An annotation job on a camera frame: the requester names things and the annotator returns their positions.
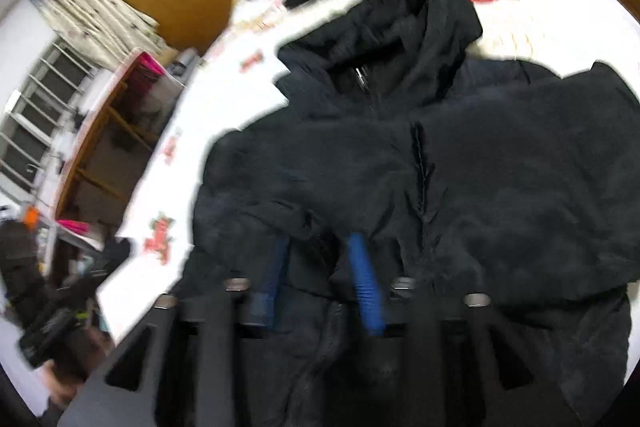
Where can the wooden desk with glass top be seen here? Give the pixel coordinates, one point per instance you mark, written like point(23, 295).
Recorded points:
point(100, 127)

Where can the person's left hand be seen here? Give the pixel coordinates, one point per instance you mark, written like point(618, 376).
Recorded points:
point(62, 389)

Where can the black puffer jacket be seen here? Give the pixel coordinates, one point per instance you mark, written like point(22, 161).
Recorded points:
point(500, 177)

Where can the bed with rose blanket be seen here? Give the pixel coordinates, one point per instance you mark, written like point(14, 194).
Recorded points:
point(540, 22)

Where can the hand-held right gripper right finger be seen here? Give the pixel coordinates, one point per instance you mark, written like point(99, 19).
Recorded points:
point(365, 282)

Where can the patterned beige curtain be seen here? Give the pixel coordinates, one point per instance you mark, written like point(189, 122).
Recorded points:
point(90, 12)

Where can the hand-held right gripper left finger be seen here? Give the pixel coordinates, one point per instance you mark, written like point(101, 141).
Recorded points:
point(272, 282)

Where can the barred window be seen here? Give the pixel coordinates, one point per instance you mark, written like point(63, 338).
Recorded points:
point(35, 107)

